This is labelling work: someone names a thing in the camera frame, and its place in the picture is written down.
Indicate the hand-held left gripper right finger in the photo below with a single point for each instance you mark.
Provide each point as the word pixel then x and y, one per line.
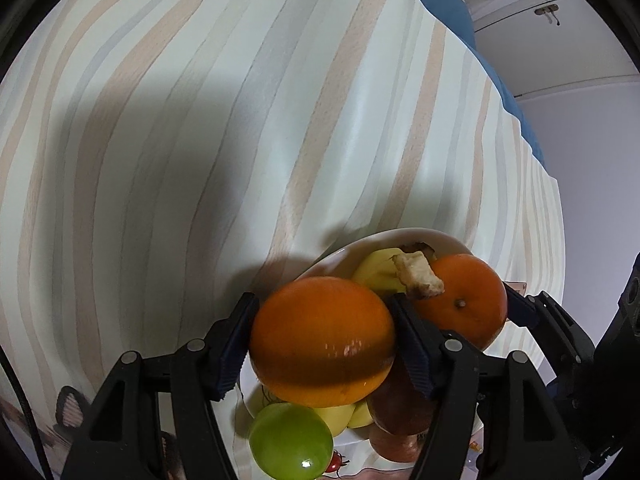
pixel 415 350

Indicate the blue bed sheet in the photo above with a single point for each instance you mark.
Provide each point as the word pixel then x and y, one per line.
pixel 450 5

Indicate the striped blanket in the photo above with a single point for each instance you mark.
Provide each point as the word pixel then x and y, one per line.
pixel 200 110

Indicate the wall fixture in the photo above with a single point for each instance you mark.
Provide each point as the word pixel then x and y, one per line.
pixel 547 11

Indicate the yellow banana bunch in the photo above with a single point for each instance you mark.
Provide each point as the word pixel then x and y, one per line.
pixel 377 270

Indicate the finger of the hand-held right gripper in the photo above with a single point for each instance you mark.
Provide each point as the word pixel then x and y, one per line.
pixel 517 307

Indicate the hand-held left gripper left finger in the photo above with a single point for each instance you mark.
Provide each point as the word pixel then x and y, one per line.
pixel 235 355

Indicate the white plate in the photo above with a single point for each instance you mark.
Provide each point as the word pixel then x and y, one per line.
pixel 360 245

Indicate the orange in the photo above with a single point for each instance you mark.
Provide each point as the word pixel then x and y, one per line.
pixel 320 335
pixel 465 300

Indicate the green apple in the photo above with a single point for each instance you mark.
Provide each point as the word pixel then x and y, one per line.
pixel 290 440

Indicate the red apple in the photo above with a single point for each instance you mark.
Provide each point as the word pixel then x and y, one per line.
pixel 395 447
pixel 400 407

